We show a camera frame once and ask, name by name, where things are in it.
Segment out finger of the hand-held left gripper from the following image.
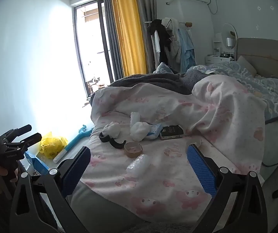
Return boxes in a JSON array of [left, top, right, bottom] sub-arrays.
[[17, 133, 42, 151], [6, 124, 32, 137]]

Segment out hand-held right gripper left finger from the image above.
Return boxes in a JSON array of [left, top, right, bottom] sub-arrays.
[[9, 146, 91, 233]]

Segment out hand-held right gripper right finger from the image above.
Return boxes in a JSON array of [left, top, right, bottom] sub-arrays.
[[187, 144, 268, 233]]

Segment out black curved band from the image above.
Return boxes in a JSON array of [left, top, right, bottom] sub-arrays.
[[98, 131, 127, 149]]

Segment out black tissue pack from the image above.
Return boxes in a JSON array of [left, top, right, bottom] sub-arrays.
[[160, 125, 184, 140]]

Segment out brown cardboard tape core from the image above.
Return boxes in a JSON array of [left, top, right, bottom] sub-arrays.
[[124, 142, 143, 158]]

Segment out small white tissue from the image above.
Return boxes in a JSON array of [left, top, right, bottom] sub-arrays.
[[103, 123, 121, 139]]

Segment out clear bubble wrap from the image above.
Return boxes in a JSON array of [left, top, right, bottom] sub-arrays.
[[126, 153, 151, 177]]

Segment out blue and white tissue pack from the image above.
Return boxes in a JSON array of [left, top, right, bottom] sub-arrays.
[[145, 123, 162, 140]]

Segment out large white tissue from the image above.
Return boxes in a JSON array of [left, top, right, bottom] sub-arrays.
[[130, 121, 151, 141]]

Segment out yellow plastic bag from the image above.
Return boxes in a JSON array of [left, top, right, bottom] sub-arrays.
[[39, 131, 68, 159]]

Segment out blue paper bag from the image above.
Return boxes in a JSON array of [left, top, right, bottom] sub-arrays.
[[25, 150, 49, 175]]

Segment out pink printed blanket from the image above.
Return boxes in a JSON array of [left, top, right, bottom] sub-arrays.
[[90, 74, 267, 224]]

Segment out dark grey fleece blanket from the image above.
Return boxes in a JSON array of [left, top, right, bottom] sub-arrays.
[[110, 73, 195, 95]]

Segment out blue patterned quilt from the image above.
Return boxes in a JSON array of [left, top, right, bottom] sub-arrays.
[[154, 61, 278, 124]]

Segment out glass sliding door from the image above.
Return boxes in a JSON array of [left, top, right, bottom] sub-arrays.
[[73, 0, 114, 100]]

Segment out white vanity table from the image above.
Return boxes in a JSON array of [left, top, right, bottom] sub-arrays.
[[205, 53, 237, 66]]

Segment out beige pillow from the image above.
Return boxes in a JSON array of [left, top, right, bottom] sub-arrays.
[[236, 56, 257, 76]]

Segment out light blue hanging garment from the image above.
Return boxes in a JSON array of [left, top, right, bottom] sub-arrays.
[[178, 28, 196, 73]]

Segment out grey curtain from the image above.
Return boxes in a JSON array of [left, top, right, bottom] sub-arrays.
[[103, 0, 125, 80], [133, 0, 157, 74]]

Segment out white hanging garment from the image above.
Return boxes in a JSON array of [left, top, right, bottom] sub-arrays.
[[162, 17, 182, 63]]

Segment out white table lamp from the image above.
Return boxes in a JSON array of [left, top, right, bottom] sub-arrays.
[[226, 37, 234, 59]]

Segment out beige padded headboard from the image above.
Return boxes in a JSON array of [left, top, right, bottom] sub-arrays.
[[235, 37, 278, 83]]

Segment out black hanging garment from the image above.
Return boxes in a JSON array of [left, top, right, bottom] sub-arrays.
[[149, 19, 172, 65]]

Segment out yellow curtain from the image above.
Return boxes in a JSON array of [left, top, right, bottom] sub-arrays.
[[110, 0, 147, 77]]

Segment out round white mirror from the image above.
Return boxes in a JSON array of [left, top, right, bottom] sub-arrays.
[[223, 23, 238, 48]]

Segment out clothes rack rod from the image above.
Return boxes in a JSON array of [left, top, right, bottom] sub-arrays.
[[144, 21, 193, 28]]

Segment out teal long-handled brush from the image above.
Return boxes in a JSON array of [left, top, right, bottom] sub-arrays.
[[53, 124, 92, 164]]

